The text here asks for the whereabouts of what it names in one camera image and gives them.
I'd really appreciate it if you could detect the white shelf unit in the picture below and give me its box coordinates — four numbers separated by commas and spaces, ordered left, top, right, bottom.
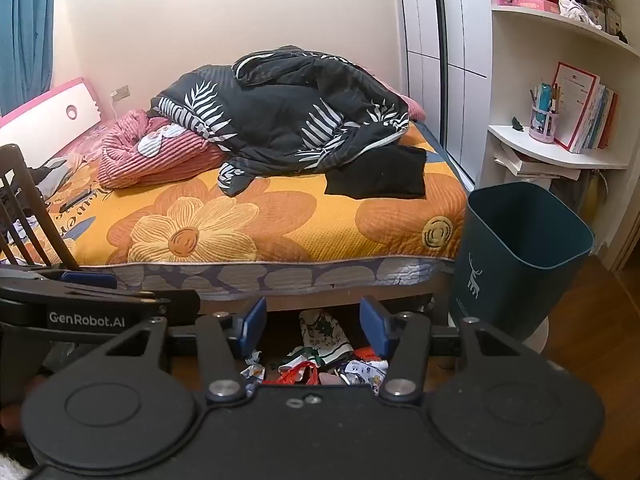
475, 0, 640, 201

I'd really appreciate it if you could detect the blue curtain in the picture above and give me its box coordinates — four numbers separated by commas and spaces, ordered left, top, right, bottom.
0, 0, 57, 117

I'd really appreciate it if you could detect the black garment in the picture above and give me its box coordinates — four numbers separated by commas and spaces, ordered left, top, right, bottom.
324, 145, 428, 200

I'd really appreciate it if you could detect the white sliding-door wardrobe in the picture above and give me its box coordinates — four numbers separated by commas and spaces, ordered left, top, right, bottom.
395, 0, 493, 193

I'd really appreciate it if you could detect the dark leaf-print duvet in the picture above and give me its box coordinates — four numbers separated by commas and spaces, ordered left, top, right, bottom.
150, 46, 412, 197

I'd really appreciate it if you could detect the stack of papers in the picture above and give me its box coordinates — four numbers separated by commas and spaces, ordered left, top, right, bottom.
492, 140, 583, 181

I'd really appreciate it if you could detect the dark wooden chair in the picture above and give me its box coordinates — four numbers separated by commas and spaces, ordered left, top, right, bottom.
0, 144, 81, 271

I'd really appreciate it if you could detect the grey cloth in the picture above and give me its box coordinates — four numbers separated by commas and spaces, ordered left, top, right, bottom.
32, 156, 83, 201

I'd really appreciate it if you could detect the pink pen holder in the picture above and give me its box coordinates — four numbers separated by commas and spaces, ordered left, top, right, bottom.
529, 105, 558, 145

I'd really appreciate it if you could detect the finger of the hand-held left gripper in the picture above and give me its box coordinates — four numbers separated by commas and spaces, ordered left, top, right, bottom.
0, 267, 119, 291

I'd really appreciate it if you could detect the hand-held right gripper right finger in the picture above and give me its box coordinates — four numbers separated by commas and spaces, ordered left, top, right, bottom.
359, 296, 543, 405

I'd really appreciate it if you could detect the pile of wrappers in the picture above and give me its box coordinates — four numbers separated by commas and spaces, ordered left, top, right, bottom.
240, 347, 391, 392

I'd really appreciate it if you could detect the white round base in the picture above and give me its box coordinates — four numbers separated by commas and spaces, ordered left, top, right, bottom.
517, 316, 550, 356

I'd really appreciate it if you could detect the dark teal trash bin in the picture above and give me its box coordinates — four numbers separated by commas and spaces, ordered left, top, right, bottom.
448, 182, 596, 341

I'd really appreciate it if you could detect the bunch of pens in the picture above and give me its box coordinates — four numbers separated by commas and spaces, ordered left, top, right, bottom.
530, 81, 563, 113

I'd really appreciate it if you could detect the pink and white headboard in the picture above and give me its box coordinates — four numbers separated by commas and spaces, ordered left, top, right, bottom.
0, 77, 103, 171

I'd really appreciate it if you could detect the grey plastic jug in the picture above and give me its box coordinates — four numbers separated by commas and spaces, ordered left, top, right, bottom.
550, 176, 592, 213

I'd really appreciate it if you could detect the row of books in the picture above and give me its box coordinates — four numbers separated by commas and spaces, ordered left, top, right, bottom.
550, 61, 621, 155

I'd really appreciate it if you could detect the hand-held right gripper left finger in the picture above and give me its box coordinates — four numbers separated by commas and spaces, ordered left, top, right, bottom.
95, 297, 268, 402

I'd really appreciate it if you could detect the white crumpled cloth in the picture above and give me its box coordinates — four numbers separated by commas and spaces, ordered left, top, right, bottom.
558, 0, 603, 28

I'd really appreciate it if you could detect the white green printed paper bag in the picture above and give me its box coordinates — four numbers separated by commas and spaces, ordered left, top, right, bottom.
299, 310, 355, 366

